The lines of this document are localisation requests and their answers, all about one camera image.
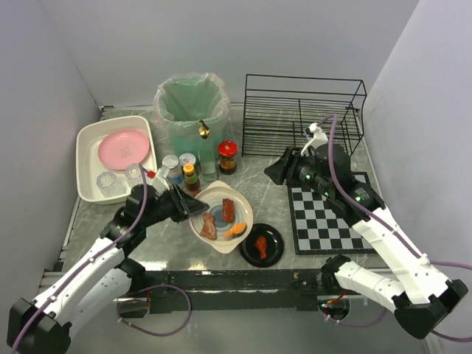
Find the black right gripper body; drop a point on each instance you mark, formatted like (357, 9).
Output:
(290, 164)

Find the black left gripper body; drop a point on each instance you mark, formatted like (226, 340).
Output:
(177, 203)

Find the brown sauce bottle yellow cap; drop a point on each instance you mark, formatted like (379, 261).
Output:
(191, 180)

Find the brown meat slice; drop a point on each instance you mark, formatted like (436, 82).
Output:
(228, 210)
(208, 229)

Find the beige bowl with handles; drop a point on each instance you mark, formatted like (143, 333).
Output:
(213, 195)

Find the clear wine glass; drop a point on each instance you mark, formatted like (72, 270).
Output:
(135, 174)
(109, 184)

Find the glass oil bottle gold spout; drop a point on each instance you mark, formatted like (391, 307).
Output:
(206, 153)

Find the orange salmon piece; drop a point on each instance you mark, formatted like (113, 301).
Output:
(237, 230)

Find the pink plate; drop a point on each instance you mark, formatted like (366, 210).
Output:
(122, 148)

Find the red fried chicken drumstick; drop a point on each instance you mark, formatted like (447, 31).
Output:
(261, 245)

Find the black small plate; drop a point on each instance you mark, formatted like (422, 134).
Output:
(275, 246)

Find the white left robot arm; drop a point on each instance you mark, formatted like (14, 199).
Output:
(45, 324)

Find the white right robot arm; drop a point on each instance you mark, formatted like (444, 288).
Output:
(420, 296)

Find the white jar blue label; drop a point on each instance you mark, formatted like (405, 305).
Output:
(175, 173)

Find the silver lid spice jar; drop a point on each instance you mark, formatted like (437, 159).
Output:
(187, 158)

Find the black white chessboard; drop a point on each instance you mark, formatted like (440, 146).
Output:
(317, 230)

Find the red lid sauce jar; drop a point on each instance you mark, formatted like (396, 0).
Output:
(227, 151)

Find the white plastic wash basin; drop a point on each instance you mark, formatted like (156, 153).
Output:
(88, 165)

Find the green bin with pink bag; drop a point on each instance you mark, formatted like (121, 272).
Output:
(183, 102)

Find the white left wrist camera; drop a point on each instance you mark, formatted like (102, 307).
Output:
(159, 180)

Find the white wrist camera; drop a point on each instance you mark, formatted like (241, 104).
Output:
(159, 180)
(317, 139)

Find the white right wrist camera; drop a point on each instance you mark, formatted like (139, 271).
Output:
(317, 139)

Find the black wire dish rack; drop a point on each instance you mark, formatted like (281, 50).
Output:
(277, 109)

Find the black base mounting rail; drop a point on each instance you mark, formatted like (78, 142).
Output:
(168, 291)

